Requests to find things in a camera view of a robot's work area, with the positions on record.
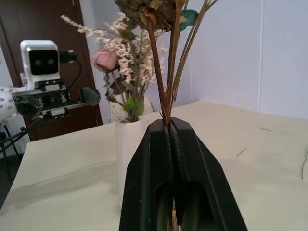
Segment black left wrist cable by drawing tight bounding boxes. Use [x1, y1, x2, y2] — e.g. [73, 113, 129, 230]
[59, 50, 84, 93]

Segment dried brown flower bouquet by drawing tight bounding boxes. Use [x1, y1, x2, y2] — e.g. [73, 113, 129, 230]
[115, 0, 219, 127]

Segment pink rose cream sprig bouquet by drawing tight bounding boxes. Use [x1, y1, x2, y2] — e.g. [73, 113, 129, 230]
[60, 12, 169, 123]

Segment black stand legs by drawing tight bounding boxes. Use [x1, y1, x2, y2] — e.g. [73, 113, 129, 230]
[0, 119, 41, 182]

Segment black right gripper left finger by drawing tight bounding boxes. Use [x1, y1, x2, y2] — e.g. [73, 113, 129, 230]
[119, 118, 174, 231]

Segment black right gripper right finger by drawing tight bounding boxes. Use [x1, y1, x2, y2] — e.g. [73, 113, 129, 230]
[169, 116, 248, 231]

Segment white perforated round object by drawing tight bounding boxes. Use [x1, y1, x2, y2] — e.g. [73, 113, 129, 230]
[0, 86, 19, 122]

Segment tall white vase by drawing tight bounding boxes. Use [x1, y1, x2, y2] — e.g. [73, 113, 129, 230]
[116, 117, 156, 210]

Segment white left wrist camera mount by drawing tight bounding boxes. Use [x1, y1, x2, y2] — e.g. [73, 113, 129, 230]
[19, 39, 61, 91]

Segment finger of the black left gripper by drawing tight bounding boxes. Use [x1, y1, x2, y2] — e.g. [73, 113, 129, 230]
[79, 87, 101, 106]
[14, 96, 42, 120]

